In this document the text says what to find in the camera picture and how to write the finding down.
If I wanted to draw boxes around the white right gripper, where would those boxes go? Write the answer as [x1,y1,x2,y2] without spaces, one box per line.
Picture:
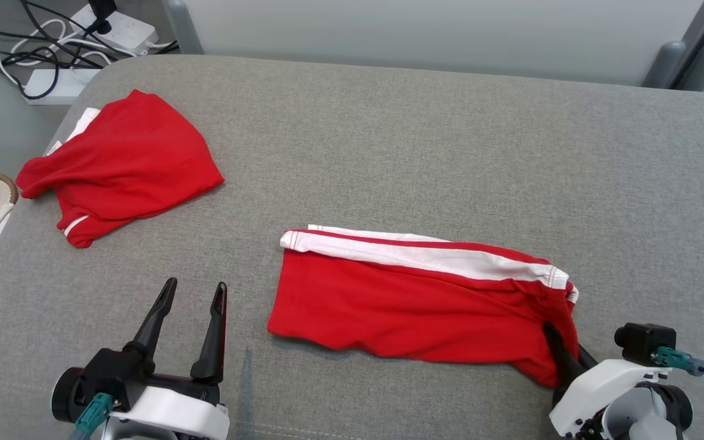
[543,322,670,438]

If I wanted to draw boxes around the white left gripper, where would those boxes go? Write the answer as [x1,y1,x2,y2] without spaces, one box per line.
[108,277,230,440]

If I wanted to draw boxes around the red shorts white side stripe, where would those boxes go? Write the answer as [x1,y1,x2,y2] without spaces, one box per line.
[267,224,580,389]

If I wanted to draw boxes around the red shorts white striped hems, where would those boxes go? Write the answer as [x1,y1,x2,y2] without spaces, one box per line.
[15,89,226,249]

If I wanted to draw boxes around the black power plug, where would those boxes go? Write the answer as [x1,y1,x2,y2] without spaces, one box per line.
[86,0,119,35]

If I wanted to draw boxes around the left camera cable teal plug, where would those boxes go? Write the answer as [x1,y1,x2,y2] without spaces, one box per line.
[73,392,114,440]

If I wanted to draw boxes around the white power strip with cables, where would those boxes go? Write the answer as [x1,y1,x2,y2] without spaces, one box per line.
[0,0,178,101]

